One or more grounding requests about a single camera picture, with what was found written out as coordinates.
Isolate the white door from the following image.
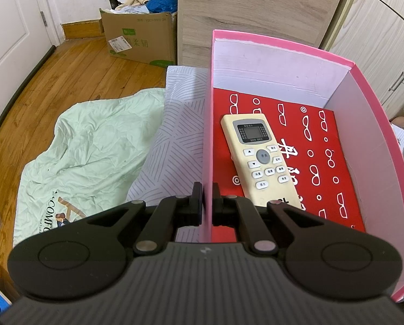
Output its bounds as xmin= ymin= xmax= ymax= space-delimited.
xmin=0 ymin=0 xmax=54 ymax=78

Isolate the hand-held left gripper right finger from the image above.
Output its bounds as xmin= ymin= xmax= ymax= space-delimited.
xmin=211 ymin=183 xmax=335 ymax=256

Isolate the pink cardboard box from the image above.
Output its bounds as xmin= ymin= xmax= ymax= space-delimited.
xmin=199 ymin=29 xmax=404 ymax=303

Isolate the mint green blanket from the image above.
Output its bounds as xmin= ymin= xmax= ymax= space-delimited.
xmin=13 ymin=87 xmax=167 ymax=248

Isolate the blue plastic bag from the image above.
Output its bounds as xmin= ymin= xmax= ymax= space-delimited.
xmin=147 ymin=0 xmax=178 ymax=13

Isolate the cream remote control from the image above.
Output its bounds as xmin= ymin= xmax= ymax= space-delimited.
xmin=220 ymin=113 xmax=300 ymax=208

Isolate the red printed flat box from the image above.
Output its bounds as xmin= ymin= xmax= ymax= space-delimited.
xmin=211 ymin=87 xmax=366 ymax=244

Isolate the light wooden board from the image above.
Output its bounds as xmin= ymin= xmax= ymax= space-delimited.
xmin=176 ymin=0 xmax=351 ymax=68

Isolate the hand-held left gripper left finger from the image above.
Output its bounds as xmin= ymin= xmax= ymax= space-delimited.
xmin=74 ymin=182 xmax=205 ymax=254

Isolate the metal wardrobe handle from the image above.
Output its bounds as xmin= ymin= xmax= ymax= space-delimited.
xmin=389 ymin=71 xmax=404 ymax=92

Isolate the white wardrobe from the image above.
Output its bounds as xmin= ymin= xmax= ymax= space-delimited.
xmin=320 ymin=0 xmax=404 ymax=116

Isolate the black door draft strip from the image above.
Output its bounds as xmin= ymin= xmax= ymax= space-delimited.
xmin=0 ymin=45 xmax=58 ymax=150

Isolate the grey line-patterned pillow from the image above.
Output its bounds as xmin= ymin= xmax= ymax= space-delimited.
xmin=126 ymin=65 xmax=210 ymax=244

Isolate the brown cardboard box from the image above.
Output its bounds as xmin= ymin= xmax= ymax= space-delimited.
xmin=99 ymin=8 xmax=179 ymax=66

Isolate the wooden baseboard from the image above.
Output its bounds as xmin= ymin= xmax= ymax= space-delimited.
xmin=60 ymin=20 xmax=104 ymax=41

